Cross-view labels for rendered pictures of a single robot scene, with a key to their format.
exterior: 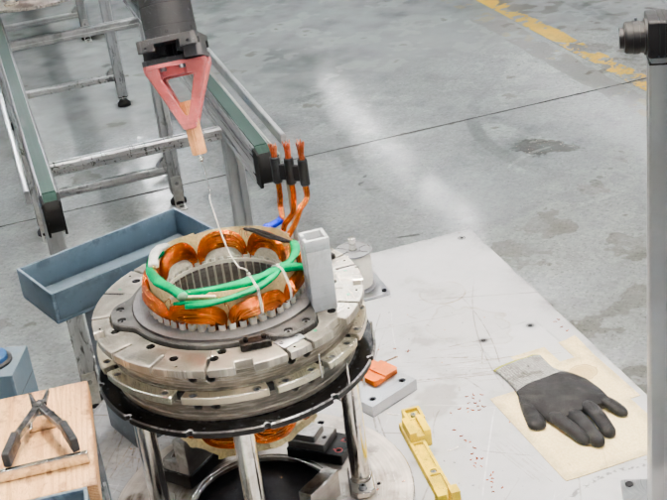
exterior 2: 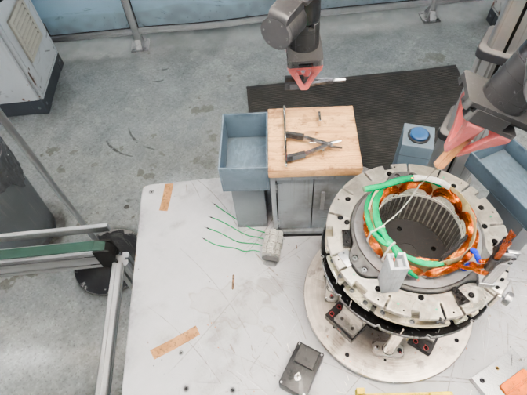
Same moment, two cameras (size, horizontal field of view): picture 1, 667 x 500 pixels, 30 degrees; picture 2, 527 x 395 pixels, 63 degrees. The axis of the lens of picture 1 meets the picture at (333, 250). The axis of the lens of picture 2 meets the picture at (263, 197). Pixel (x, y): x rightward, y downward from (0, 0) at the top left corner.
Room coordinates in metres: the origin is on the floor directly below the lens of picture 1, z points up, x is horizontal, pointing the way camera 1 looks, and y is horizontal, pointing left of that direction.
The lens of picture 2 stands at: (1.13, -0.30, 1.78)
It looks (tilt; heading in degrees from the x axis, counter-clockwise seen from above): 55 degrees down; 105
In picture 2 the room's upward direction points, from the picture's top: 6 degrees counter-clockwise
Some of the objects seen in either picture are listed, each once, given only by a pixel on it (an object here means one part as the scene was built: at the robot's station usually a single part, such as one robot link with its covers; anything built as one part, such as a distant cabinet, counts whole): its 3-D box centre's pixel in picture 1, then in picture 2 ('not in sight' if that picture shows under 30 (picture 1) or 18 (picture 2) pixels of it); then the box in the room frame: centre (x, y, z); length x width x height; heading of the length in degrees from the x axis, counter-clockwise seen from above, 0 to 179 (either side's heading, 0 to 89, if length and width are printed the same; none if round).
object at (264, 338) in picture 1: (255, 341); (346, 237); (1.17, 0.10, 1.10); 0.03 x 0.01 x 0.01; 99
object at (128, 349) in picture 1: (228, 301); (415, 233); (1.29, 0.13, 1.09); 0.32 x 0.32 x 0.01
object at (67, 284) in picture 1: (135, 337); (505, 222); (1.53, 0.29, 0.92); 0.25 x 0.11 x 0.28; 124
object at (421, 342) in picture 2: (322, 445); (426, 334); (1.38, 0.05, 0.81); 0.08 x 0.05 x 0.01; 64
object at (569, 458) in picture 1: (570, 402); not in sight; (1.44, -0.30, 0.78); 0.31 x 0.19 x 0.01; 15
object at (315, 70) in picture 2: not in sight; (303, 67); (1.05, 0.40, 1.22); 0.07 x 0.07 x 0.09; 11
